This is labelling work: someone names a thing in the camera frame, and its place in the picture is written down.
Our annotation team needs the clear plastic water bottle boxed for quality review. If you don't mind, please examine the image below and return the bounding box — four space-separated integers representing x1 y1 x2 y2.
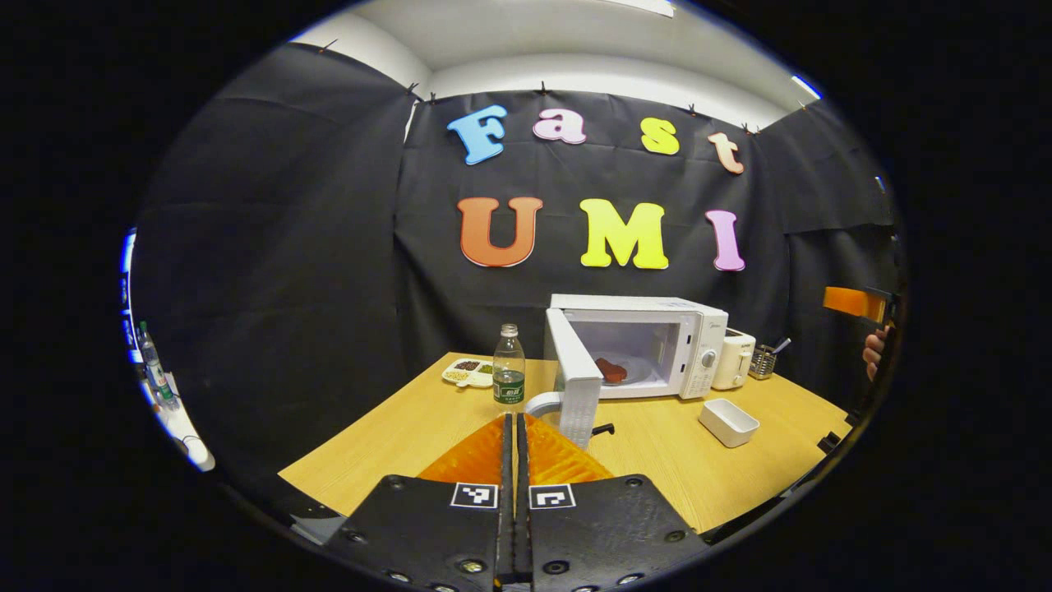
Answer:
493 323 527 405

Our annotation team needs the green label drink bottle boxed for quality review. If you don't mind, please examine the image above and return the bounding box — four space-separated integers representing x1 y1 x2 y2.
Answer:
138 321 178 411

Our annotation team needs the black backdrop cloth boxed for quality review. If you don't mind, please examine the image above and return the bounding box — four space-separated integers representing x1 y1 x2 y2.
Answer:
131 41 905 494

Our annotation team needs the divided snack plate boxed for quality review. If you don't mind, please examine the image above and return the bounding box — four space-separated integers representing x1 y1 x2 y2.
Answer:
441 358 496 389

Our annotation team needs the white side table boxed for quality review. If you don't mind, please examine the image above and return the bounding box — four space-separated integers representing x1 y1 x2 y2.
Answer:
136 370 217 474

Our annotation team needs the white rectangular dish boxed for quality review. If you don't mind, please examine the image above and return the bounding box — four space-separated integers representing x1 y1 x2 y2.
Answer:
699 398 760 448

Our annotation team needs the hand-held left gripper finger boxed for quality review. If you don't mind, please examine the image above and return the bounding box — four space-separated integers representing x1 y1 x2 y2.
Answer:
516 414 709 592
323 414 515 592

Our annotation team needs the white toaster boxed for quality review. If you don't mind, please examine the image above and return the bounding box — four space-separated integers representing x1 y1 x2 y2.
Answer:
712 328 757 391

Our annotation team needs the white microwave oven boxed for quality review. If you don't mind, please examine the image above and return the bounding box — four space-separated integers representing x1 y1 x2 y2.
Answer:
526 294 729 451

